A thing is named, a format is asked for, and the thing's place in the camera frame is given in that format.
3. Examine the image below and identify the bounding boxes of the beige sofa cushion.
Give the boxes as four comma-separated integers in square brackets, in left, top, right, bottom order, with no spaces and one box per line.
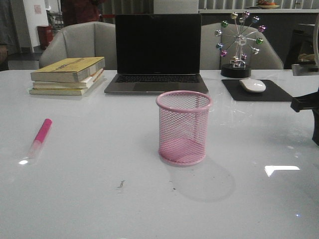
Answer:
[297,53,316,65]

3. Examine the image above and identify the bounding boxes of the middle white book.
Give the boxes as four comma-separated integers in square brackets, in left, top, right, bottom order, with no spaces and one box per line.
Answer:
[33,69,104,89]

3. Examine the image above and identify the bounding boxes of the top yellow book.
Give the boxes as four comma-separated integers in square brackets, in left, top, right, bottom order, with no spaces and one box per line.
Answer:
[31,57,105,83]

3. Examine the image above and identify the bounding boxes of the fruit bowl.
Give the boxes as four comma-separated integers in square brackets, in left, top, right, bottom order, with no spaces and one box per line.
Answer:
[256,0,279,9]

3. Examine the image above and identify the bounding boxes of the pink marker pen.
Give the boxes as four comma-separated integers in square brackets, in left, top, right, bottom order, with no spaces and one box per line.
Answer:
[26,118,52,160]

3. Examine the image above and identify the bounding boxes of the white computer mouse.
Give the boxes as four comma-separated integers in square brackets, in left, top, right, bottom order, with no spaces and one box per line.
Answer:
[239,78,266,93]

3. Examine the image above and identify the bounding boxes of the grey open laptop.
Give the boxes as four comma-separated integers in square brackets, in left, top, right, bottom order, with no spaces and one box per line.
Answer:
[104,13,208,95]

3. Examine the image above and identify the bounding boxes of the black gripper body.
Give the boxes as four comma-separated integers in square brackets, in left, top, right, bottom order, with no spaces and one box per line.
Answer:
[291,91,319,145]

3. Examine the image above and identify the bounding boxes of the right grey armchair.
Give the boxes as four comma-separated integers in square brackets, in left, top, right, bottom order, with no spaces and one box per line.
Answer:
[200,23,283,70]

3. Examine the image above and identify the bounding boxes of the grey armchair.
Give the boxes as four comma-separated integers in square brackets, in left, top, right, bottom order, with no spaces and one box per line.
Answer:
[39,21,117,70]
[200,23,283,70]

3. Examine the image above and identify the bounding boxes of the bottom book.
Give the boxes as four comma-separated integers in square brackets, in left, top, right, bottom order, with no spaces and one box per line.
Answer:
[28,77,107,96]

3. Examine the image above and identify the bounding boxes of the pink mesh pen holder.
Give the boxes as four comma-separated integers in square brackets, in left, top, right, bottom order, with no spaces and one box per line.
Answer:
[156,90,212,166]

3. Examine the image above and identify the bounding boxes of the ferris wheel desk ornament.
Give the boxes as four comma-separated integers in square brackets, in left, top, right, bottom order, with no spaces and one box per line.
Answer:
[214,10,267,78]

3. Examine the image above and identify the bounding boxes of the left grey armchair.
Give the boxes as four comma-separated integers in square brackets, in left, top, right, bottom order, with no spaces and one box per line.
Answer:
[39,21,117,70]

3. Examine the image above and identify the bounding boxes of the red bin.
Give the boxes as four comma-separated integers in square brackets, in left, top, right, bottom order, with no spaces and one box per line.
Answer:
[37,25,53,50]

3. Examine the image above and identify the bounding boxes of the black mouse pad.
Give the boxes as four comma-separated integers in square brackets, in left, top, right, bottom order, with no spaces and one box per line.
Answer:
[222,79,293,102]

